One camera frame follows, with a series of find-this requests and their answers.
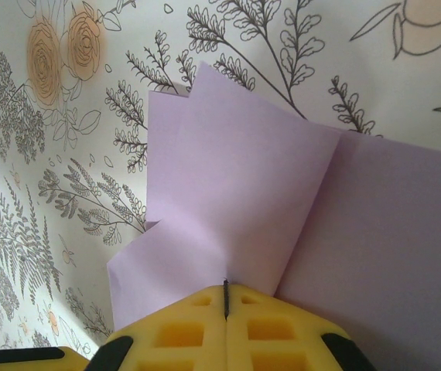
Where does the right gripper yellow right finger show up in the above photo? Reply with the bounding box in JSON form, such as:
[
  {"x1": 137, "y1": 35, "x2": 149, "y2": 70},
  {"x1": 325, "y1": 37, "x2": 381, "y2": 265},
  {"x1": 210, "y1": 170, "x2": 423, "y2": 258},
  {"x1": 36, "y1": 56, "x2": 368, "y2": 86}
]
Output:
[{"x1": 224, "y1": 284, "x2": 371, "y2": 371}]

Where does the light purple cloth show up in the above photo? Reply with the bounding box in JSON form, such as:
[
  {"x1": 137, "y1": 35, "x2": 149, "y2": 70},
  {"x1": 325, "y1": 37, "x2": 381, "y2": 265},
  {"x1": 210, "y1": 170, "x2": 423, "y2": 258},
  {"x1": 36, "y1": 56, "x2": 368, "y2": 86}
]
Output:
[{"x1": 106, "y1": 60, "x2": 441, "y2": 371}]

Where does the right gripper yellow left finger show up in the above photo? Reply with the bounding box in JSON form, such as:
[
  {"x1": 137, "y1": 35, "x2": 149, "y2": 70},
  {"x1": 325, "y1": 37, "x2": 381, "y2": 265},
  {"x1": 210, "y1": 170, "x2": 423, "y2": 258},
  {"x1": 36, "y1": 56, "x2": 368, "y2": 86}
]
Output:
[{"x1": 87, "y1": 280, "x2": 228, "y2": 371}]

